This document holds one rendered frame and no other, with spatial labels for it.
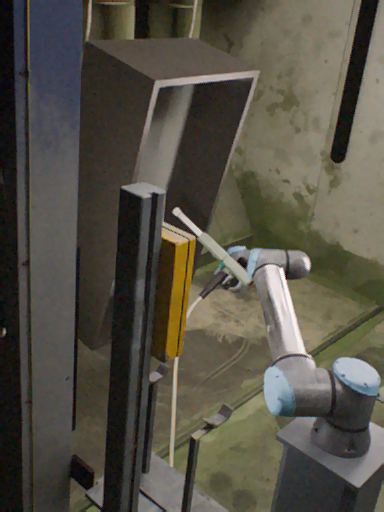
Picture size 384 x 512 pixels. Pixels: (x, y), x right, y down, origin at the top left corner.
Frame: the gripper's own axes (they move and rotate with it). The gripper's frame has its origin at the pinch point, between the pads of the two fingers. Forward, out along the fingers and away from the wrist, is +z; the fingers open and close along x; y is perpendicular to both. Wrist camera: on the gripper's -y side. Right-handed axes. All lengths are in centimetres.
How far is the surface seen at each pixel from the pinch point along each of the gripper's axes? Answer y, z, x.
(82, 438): 98, -10, -5
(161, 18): -77, -62, 154
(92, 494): 61, 105, -46
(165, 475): 47, 94, -54
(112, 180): 6, 53, 39
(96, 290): 43, 25, 25
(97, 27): -43, -21, 150
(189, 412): 62, -43, -25
